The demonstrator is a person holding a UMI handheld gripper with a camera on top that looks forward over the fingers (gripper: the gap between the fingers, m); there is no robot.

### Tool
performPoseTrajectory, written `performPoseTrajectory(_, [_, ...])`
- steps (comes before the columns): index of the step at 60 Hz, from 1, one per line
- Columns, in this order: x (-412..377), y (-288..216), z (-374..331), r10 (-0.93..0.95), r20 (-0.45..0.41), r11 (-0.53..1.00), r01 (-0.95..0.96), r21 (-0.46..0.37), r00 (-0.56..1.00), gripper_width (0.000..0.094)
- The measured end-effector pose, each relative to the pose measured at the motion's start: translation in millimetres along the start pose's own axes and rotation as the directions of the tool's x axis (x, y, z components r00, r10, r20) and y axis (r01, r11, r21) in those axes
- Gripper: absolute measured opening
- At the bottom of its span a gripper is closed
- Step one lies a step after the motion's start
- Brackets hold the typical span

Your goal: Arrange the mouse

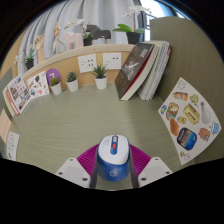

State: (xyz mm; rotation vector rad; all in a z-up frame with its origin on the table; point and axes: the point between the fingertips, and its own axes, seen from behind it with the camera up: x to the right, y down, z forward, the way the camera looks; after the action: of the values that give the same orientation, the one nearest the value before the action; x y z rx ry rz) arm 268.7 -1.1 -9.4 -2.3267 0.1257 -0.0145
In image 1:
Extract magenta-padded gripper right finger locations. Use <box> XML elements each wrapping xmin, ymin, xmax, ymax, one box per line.
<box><xmin>127</xmin><ymin>143</ymin><xmax>174</xmax><ymax>190</ymax></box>

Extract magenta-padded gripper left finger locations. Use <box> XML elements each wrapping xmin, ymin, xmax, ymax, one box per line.
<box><xmin>55</xmin><ymin>143</ymin><xmax>100</xmax><ymax>190</ymax></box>

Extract blue and white computer mouse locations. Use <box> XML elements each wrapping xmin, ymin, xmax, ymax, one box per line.
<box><xmin>96</xmin><ymin>134</ymin><xmax>130</xmax><ymax>183</ymax></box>

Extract white printed mouse pad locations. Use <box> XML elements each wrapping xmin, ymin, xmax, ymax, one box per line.
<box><xmin>5</xmin><ymin>131</ymin><xmax>20</xmax><ymax>162</ymax></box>

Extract food sticker sheet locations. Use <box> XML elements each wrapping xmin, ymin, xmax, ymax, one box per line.
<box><xmin>157</xmin><ymin>77</ymin><xmax>222</xmax><ymax>166</ymax></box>

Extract white sticker sheet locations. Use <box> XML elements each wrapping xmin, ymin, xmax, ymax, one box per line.
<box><xmin>25</xmin><ymin>70</ymin><xmax>51</xmax><ymax>100</ymax></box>

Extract thick white book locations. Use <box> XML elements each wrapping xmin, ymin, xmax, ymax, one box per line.
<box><xmin>136</xmin><ymin>40</ymin><xmax>166</xmax><ymax>101</ymax></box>

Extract dark cover book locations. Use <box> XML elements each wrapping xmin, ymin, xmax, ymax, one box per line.
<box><xmin>114</xmin><ymin>42</ymin><xmax>160</xmax><ymax>102</ymax></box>

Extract purple round sign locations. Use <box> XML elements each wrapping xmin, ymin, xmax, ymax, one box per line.
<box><xmin>45</xmin><ymin>67</ymin><xmax>63</xmax><ymax>86</ymax></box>

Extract red and white picture magazine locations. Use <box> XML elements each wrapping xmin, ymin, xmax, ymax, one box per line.
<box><xmin>3</xmin><ymin>75</ymin><xmax>33</xmax><ymax>116</ymax></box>

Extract red-edged book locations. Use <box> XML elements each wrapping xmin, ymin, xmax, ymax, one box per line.
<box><xmin>145</xmin><ymin>41</ymin><xmax>173</xmax><ymax>102</ymax></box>

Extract wooden desk back shelf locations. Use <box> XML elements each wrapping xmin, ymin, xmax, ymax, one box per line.
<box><xmin>9</xmin><ymin>43</ymin><xmax>136</xmax><ymax>101</ymax></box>

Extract green desk divider panel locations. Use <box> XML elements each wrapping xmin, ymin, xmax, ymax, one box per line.
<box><xmin>0</xmin><ymin>68</ymin><xmax>18</xmax><ymax>111</ymax></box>
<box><xmin>149</xmin><ymin>16</ymin><xmax>224</xmax><ymax>164</ymax></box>

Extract pink horse figure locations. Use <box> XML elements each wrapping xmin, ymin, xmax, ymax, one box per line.
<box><xmin>62</xmin><ymin>31</ymin><xmax>85</xmax><ymax>52</ymax></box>

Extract dark horse figure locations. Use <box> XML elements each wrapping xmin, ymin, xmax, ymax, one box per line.
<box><xmin>85</xmin><ymin>24</ymin><xmax>112</xmax><ymax>45</ymax></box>

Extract wooden mannequin figure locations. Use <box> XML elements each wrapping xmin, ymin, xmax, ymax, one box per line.
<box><xmin>52</xmin><ymin>21</ymin><xmax>65</xmax><ymax>54</ymax></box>

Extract grey curtain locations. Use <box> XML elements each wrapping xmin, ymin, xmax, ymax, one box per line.
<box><xmin>16</xmin><ymin>0</ymin><xmax>148</xmax><ymax>76</ymax></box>

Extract dark-framed window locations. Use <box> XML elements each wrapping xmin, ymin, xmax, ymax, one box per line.
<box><xmin>143</xmin><ymin>0</ymin><xmax>188</xmax><ymax>43</ymax></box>

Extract white wall socket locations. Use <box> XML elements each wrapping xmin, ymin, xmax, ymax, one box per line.
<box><xmin>102</xmin><ymin>52</ymin><xmax>123</xmax><ymax>71</ymax></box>
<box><xmin>77</xmin><ymin>53</ymin><xmax>98</xmax><ymax>74</ymax></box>

